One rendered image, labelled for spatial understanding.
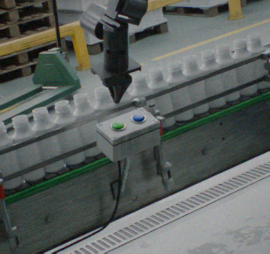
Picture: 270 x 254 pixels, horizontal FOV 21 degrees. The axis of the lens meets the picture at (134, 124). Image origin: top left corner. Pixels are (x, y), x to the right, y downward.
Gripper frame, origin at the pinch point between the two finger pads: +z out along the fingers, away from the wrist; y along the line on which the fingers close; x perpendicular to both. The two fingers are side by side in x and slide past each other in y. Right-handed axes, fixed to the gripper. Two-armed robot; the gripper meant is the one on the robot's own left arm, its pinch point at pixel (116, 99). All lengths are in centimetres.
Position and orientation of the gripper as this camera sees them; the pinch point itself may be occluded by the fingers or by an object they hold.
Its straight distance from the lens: 172.4
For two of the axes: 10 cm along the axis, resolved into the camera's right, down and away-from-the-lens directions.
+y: -8.3, 3.1, -4.6
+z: -0.1, 8.2, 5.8
